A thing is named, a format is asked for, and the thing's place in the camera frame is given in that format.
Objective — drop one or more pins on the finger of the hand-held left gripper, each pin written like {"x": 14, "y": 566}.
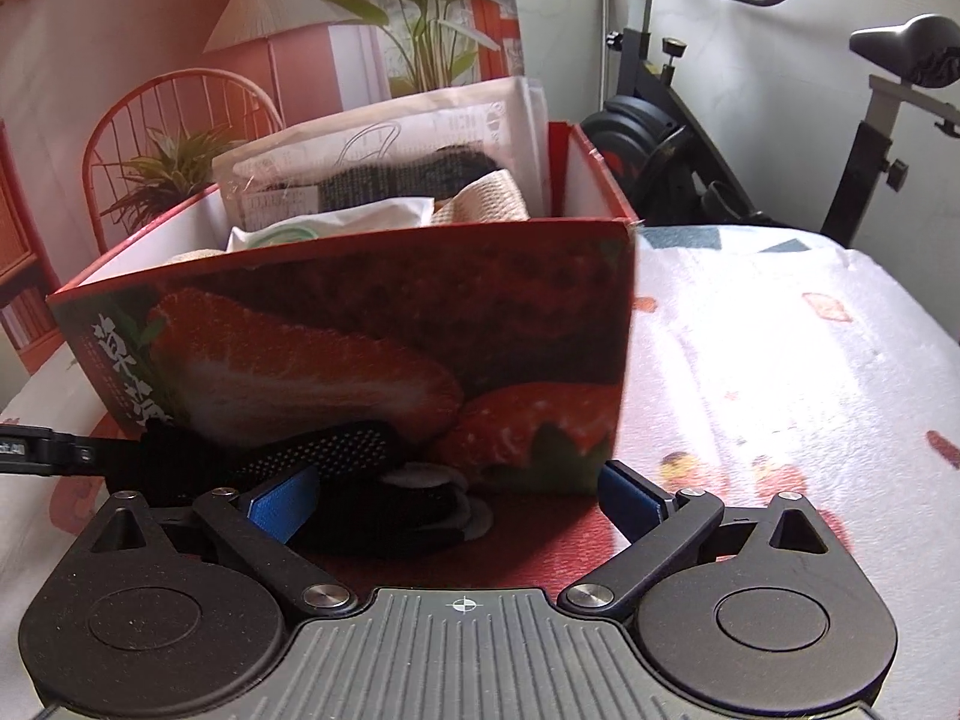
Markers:
{"x": 75, "y": 454}

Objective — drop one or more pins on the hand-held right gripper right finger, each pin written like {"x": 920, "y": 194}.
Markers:
{"x": 630, "y": 500}

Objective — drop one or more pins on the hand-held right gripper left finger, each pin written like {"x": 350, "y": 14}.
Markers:
{"x": 281, "y": 508}

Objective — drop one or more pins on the red cardboard box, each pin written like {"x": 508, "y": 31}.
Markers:
{"x": 375, "y": 315}

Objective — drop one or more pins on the white green packet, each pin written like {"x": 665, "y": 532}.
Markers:
{"x": 330, "y": 229}

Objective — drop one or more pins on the beige bandage roll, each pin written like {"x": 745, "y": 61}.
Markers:
{"x": 484, "y": 199}

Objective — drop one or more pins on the clear plastic packet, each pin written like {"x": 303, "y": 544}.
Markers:
{"x": 285, "y": 165}

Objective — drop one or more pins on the black exercise bike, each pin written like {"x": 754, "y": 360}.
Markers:
{"x": 675, "y": 142}

